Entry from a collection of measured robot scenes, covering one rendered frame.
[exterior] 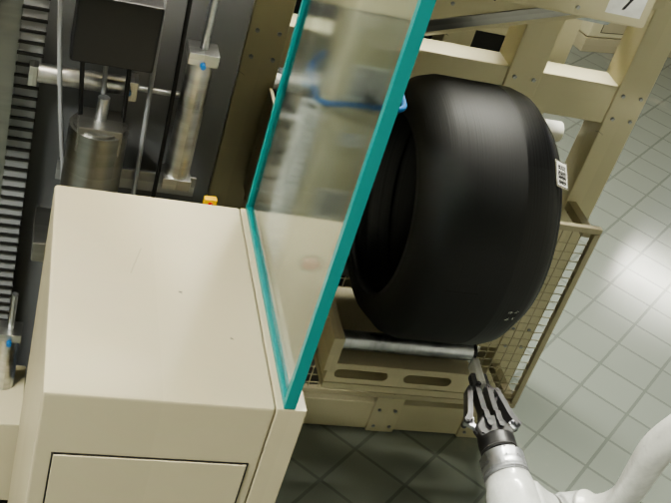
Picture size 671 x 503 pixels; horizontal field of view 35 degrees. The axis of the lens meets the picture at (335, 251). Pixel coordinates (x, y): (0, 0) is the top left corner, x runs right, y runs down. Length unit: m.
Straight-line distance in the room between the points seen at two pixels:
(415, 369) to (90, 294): 0.96
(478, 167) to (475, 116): 0.12
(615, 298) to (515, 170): 2.66
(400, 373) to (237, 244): 0.67
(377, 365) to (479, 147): 0.59
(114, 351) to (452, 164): 0.83
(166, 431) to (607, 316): 3.22
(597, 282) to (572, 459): 1.22
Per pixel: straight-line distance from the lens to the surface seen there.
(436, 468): 3.58
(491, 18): 2.60
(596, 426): 4.06
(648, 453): 1.95
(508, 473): 2.10
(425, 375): 2.51
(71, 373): 1.64
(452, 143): 2.18
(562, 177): 2.28
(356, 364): 2.44
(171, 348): 1.71
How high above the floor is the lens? 2.38
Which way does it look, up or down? 33 degrees down
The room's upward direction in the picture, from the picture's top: 19 degrees clockwise
